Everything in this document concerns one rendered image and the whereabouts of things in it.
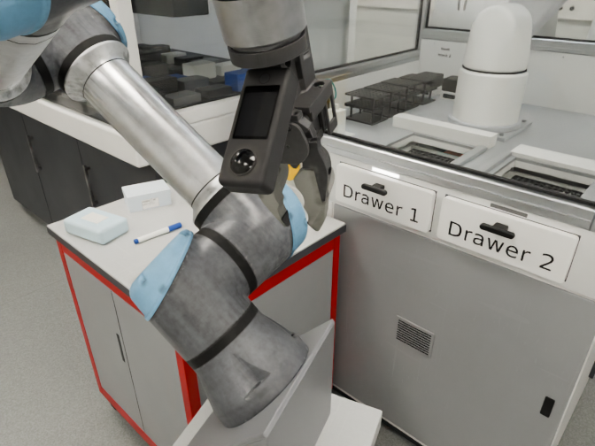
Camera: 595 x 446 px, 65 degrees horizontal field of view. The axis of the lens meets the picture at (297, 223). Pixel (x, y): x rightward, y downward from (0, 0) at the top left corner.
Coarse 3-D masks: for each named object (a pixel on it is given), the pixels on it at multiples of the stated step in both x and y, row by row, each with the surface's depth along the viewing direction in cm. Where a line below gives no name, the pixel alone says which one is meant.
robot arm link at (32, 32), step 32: (0, 0) 32; (32, 0) 33; (64, 0) 35; (96, 0) 38; (0, 32) 34; (32, 32) 36; (0, 64) 48; (32, 64) 52; (0, 96) 61; (32, 96) 68
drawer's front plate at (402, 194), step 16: (336, 176) 130; (352, 176) 127; (368, 176) 123; (384, 176) 121; (336, 192) 133; (352, 192) 129; (368, 192) 125; (400, 192) 118; (416, 192) 115; (432, 192) 113; (368, 208) 127; (384, 208) 123; (400, 208) 120; (416, 208) 116; (432, 208) 114; (416, 224) 118
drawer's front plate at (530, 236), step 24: (456, 216) 110; (480, 216) 106; (504, 216) 102; (456, 240) 112; (504, 240) 104; (528, 240) 100; (552, 240) 97; (576, 240) 94; (528, 264) 102; (552, 264) 98
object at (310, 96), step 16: (304, 32) 41; (288, 48) 40; (304, 48) 41; (240, 64) 41; (256, 64) 40; (272, 64) 40; (288, 64) 44; (304, 64) 46; (304, 80) 46; (320, 80) 48; (304, 96) 46; (320, 96) 46; (304, 112) 44; (320, 112) 49; (304, 128) 43; (320, 128) 50; (288, 144) 45; (304, 144) 44; (288, 160) 46; (304, 160) 46
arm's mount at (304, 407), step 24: (312, 336) 67; (312, 360) 61; (312, 384) 63; (288, 408) 56; (312, 408) 66; (216, 432) 62; (240, 432) 56; (264, 432) 51; (288, 432) 58; (312, 432) 69
